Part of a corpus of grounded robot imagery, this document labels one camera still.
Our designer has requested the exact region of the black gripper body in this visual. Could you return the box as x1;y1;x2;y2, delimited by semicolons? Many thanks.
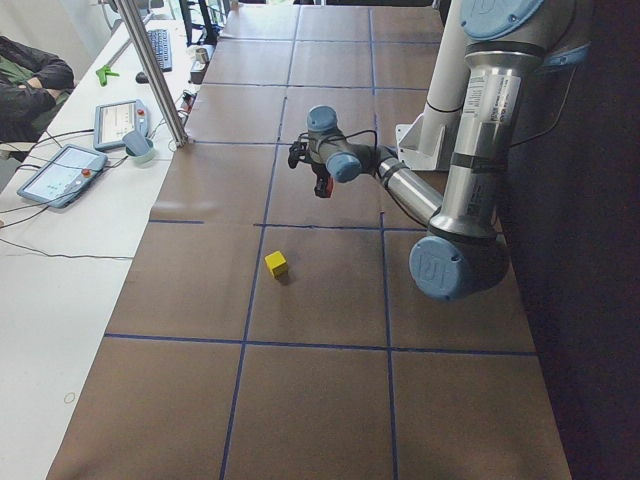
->
311;163;331;184

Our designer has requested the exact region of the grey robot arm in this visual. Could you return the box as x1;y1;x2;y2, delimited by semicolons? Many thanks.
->
288;1;594;301

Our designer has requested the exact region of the yellow wooden block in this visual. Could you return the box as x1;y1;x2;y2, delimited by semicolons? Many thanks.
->
264;250;288;278

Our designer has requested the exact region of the orange black connector box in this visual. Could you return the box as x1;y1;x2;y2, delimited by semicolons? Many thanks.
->
180;90;197;112

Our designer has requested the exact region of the silver metal cylinder weight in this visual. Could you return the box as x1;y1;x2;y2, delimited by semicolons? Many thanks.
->
194;47;210;64

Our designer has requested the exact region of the black computer mouse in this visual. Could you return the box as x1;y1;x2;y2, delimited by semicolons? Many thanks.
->
135;72;149;84

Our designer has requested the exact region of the black keyboard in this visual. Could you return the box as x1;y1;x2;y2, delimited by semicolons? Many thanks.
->
147;29;173;72

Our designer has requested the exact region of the far teach pendant tablet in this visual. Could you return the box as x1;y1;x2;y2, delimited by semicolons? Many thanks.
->
93;99;149;152

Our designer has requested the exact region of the teach pendant tablet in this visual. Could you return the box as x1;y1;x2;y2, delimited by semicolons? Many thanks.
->
93;99;149;152
17;145;108;209

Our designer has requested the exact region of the green plastic clamp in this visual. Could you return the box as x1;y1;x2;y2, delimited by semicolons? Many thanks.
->
95;64;120;87

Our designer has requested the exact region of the near teach pendant tablet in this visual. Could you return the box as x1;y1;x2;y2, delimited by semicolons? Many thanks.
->
17;145;108;209

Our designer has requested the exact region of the seated person dark jacket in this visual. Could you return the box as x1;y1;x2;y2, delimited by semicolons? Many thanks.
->
1;36;75;144

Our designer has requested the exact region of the white camera post with base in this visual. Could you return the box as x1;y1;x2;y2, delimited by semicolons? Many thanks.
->
396;0;470;171

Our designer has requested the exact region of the aluminium frame post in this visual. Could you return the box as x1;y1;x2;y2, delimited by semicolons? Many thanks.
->
115;0;188;148

